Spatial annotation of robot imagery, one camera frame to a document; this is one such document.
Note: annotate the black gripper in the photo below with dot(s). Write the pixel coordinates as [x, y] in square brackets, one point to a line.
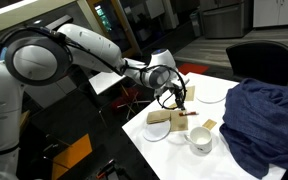
[178, 89]

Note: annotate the red marker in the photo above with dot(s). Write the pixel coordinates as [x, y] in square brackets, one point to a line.
[190, 113]

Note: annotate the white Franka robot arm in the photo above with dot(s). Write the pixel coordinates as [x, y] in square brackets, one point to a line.
[90, 46]

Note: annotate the white mug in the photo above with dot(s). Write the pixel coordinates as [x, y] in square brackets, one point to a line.
[202, 141]

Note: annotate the rectangular brown paper sheet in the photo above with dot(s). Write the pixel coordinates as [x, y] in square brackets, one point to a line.
[190, 95]

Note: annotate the L-shaped cardboard piece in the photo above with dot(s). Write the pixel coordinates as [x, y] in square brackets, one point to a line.
[158, 116]

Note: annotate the red stool with wooden legs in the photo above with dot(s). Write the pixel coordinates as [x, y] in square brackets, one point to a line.
[124, 100]

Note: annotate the small white side table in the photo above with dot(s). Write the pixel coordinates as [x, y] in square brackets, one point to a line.
[104, 81]

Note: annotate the grey trash can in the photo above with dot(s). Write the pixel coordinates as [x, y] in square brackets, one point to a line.
[196, 23]

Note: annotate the dark blue cloth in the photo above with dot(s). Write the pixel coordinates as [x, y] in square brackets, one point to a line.
[264, 120]

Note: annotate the large black chair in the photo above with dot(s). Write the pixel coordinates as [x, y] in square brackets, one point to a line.
[260, 60]

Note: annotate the stainless steel appliance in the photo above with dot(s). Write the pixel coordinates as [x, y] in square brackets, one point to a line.
[224, 21]

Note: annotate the wood framed glass door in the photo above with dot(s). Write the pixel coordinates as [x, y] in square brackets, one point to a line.
[117, 30]

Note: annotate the orange black clamp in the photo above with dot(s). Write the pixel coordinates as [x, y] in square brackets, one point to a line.
[101, 174]

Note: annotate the orange panel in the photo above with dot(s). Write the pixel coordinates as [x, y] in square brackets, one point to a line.
[72, 155]

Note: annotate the white cabinets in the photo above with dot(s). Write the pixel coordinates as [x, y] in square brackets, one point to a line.
[277, 13]

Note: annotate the dark flat panel fixture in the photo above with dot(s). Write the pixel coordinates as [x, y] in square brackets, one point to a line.
[62, 20]

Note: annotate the light wooden board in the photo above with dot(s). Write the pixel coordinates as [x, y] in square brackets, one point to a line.
[24, 120]

